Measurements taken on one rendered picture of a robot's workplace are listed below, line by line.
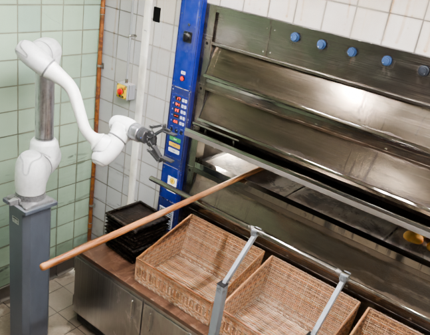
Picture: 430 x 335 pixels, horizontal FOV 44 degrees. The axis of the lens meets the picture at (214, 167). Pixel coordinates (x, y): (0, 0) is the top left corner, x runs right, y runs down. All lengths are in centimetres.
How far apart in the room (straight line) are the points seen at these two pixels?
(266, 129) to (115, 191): 137
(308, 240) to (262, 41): 108
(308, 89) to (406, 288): 108
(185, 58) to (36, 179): 106
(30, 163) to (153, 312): 104
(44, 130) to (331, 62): 155
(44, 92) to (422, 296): 215
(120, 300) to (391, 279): 151
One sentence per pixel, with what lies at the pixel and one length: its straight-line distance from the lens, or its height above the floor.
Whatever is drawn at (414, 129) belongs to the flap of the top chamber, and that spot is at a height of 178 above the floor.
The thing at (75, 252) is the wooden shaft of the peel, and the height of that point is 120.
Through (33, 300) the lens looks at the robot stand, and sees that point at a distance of 330.
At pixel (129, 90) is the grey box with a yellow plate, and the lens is 345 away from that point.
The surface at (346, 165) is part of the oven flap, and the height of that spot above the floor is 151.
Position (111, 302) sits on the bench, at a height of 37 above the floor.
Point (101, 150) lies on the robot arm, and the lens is 268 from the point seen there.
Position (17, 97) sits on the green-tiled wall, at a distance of 339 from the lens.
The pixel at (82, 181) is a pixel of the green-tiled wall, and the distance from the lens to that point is 393.
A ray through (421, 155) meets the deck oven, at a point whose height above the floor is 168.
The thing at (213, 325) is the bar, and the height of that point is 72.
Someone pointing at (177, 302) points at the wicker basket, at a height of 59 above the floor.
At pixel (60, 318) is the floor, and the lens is 380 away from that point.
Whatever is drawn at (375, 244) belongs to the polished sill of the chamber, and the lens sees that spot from 277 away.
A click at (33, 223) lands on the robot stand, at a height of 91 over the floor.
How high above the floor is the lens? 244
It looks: 23 degrees down
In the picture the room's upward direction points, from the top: 9 degrees clockwise
